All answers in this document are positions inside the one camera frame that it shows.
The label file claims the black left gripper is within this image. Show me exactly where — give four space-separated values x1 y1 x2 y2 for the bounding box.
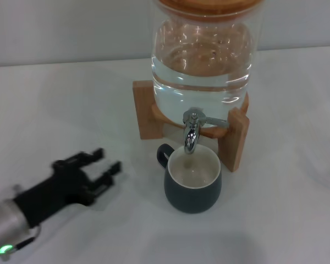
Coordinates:
13 147 123 229

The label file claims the chrome faucet with lever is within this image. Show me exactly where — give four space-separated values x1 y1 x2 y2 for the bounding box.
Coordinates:
182 107 229 155

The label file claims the dark grey ceramic mug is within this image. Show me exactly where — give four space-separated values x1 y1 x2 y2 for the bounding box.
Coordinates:
156 143 223 213

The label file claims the glass water dispenser jar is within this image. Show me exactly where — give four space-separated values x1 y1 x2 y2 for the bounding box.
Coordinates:
150 0 262 130

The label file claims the wooden dispenser stand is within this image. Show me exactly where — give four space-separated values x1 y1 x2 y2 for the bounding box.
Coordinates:
132 80 250 173

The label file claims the round wooden jar lid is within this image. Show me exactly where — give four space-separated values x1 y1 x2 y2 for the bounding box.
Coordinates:
157 0 261 22

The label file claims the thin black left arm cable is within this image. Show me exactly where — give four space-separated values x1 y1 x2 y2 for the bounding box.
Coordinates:
5 225 42 249

